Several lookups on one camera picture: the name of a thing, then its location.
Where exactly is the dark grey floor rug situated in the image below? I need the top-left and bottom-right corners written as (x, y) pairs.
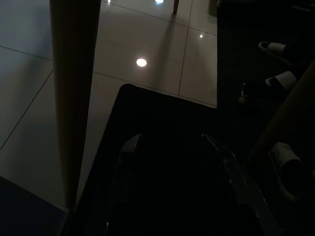
top-left (216, 0), bottom-right (315, 158)

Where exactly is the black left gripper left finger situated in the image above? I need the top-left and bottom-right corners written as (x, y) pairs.
top-left (105, 134), bottom-right (143, 236)

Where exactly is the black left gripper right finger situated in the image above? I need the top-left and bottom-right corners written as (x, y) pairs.
top-left (201, 133), bottom-right (281, 236)

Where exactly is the white slipper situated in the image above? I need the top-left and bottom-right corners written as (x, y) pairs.
top-left (267, 141), bottom-right (305, 204)
top-left (265, 70), bottom-right (298, 89)
top-left (257, 41), bottom-right (295, 67)

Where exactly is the black floor mat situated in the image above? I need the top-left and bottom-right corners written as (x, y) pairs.
top-left (73, 83), bottom-right (249, 236)

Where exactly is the small black white object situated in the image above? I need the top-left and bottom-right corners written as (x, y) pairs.
top-left (240, 81), bottom-right (265, 104)

